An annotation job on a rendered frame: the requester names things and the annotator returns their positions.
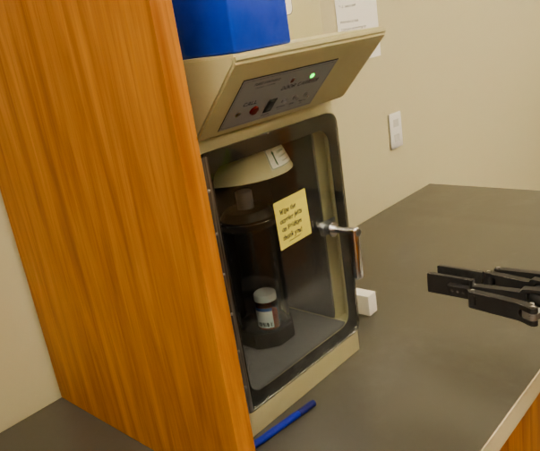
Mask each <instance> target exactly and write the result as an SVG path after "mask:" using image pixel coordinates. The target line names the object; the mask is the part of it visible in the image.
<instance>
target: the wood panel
mask: <svg viewBox="0 0 540 451"><path fill-rule="evenodd" d="M0 191H1V194H2V197H3V200H4V205H5V208H6V212H7V215H8V218H9V221H10V224H11V228H12V230H13V236H14V239H15V241H16V245H17V248H18V252H19V254H20V257H21V263H22V265H23V269H24V272H25V275H26V278H27V281H28V285H29V288H30V293H31V296H32V299H33V302H34V305H35V308H36V312H37V314H38V318H39V323H40V326H41V329H42V332H43V336H44V338H45V341H46V345H47V350H48V353H49V356H50V360H51V362H52V365H53V369H54V372H55V375H56V380H57V384H58V386H59V389H60V393H61V396H62V398H64V399H66V400H67V401H69V402H71V403H72V404H75V405H77V406H78V407H80V408H81V409H83V410H84V411H86V412H88V413H90V414H92V415H94V416H95V417H97V418H99V419H101V420H102V421H104V422H105V423H107V424H109V425H111V426H112V427H114V428H116V429H118V430H120V431H122V432H123V433H124V434H126V435H128V436H129V437H131V438H133V439H135V440H137V441H139V442H140V443H142V444H143V445H145V446H146V447H149V448H150V449H152V450H154V451H255V445H254V441H253V432H252V427H251V422H250V417H249V413H248V407H247V402H246V398H245V392H244V383H243V379H242V374H241V369H240V364H239V360H238V354H237V350H236V340H235V336H234V330H233V326H232V321H231V316H230V311H229V307H228V301H227V293H226V287H225V283H224V278H223V273H222V268H221V263H220V258H219V249H218V245H217V240H216V235H215V230H214V225H213V220H212V215H211V210H210V202H209V196H208V192H207V187H206V182H205V177H204V173H203V167H202V162H201V153H200V149H199V143H198V139H197V134H196V129H195V124H194V120H193V110H192V106H191V100H190V96H189V90H188V86H187V81H186V76H185V71H184V62H183V57H182V53H181V47H180V43H179V38H178V33H177V28H176V19H175V15H174V9H173V5H172V0H0Z"/></svg>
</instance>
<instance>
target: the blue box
mask: <svg viewBox="0 0 540 451"><path fill-rule="evenodd" d="M172 5H173V9H174V15H175V19H176V28H177V33H178V38H179V43H180V47H181V53H182V57H183V60H187V59H194V58H202V57H209V56H216V55H230V54H237V53H242V52H246V51H252V50H256V49H261V48H266V47H274V46H279V45H285V44H288V43H289V42H290V35H289V27H288V21H287V8H286V1H285V0H172Z"/></svg>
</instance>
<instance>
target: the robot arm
mask: <svg viewBox="0 0 540 451"><path fill-rule="evenodd" d="M437 272H438V273H435V272H428V273H427V285H428V292H431V293H436V294H445V295H449V296H454V297H458V298H464V299H468V307H469V308H471V309H475V310H479V311H484V312H488V313H492V314H495V315H498V316H502V317H505V318H509V319H515V320H518V321H521V322H523V323H525V324H527V325H529V326H530V327H537V326H538V320H539V319H540V271H538V270H529V269H520V268H504V267H495V268H494V271H491V270H486V271H482V270H476V269H471V268H460V267H453V266H448V265H442V264H440V265H438V266H437ZM504 273H505V274H504ZM528 299H529V302H528Z"/></svg>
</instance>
